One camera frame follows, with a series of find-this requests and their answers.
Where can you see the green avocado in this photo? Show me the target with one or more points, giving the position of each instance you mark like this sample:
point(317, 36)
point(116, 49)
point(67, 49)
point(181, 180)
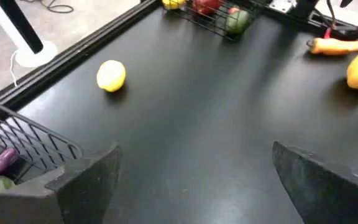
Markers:
point(237, 21)

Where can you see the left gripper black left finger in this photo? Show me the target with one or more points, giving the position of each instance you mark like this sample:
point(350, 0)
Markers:
point(82, 193)

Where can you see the white black pole stand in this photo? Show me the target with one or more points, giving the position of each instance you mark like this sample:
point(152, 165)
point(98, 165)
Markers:
point(26, 54)

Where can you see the yellow lemon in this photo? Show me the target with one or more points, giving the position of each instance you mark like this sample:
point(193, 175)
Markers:
point(111, 75)
point(172, 3)

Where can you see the black table mat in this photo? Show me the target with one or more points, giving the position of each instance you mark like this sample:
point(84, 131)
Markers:
point(197, 109)

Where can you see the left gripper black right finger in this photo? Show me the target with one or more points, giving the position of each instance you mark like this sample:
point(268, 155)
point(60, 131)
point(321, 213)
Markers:
point(322, 193)

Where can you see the small red produce piece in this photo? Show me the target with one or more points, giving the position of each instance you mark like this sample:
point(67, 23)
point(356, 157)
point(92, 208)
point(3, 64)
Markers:
point(328, 32)

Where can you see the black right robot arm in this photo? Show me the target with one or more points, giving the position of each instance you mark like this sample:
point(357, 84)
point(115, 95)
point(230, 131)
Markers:
point(303, 7)

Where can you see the orange carrot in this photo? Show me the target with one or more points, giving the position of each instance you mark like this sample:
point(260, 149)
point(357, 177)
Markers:
point(336, 46)

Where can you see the dark red round fruit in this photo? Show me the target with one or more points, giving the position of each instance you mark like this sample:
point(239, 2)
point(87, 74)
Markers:
point(207, 4)

